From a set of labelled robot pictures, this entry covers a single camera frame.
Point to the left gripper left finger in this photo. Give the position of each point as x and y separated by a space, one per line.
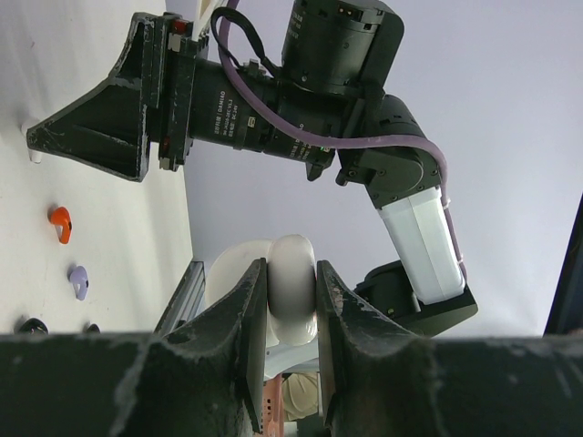
216 363

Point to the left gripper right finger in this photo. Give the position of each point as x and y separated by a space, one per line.
374 372

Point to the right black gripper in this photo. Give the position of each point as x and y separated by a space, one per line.
106 128

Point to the white earbud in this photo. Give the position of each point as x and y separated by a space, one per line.
35 156

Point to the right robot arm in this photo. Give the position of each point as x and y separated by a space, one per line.
325 102

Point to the purple earbud right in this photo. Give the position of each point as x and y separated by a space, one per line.
78 278

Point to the red earbud right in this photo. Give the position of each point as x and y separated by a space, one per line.
60 218

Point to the white charging case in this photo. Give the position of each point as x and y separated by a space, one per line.
291 284

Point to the black earbud left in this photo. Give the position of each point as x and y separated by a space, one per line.
32 326

